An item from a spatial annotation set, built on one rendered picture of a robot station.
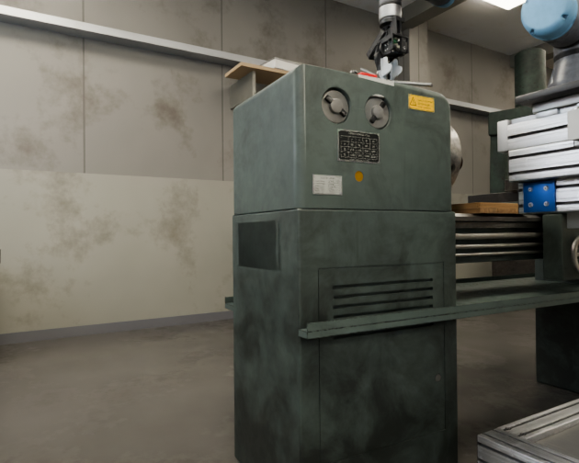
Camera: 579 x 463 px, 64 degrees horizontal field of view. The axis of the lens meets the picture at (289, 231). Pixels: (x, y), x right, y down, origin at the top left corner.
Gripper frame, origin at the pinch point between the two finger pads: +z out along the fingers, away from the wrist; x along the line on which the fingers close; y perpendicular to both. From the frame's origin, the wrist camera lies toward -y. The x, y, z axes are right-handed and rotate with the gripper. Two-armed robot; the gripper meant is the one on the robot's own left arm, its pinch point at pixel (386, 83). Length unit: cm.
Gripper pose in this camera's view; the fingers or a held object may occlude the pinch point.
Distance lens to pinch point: 168.2
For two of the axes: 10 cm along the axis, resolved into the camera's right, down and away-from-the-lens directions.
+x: 8.8, 0.0, 4.8
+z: 0.0, 10.0, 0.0
